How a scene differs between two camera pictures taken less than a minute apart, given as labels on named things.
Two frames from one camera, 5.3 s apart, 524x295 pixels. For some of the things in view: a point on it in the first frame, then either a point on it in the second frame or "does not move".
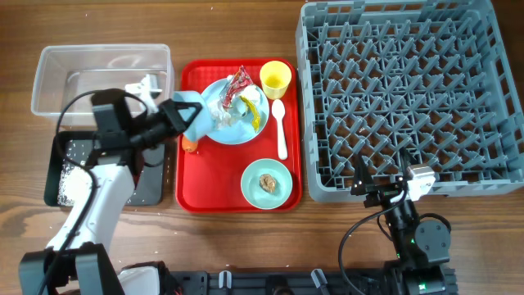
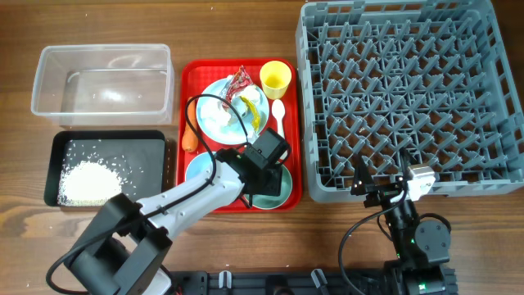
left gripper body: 167,118 → 269,182
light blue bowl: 197,126 → 200,164
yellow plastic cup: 275,77 does not move
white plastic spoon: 278,111 does not move
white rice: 75,185 does not move
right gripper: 380,192 does not move
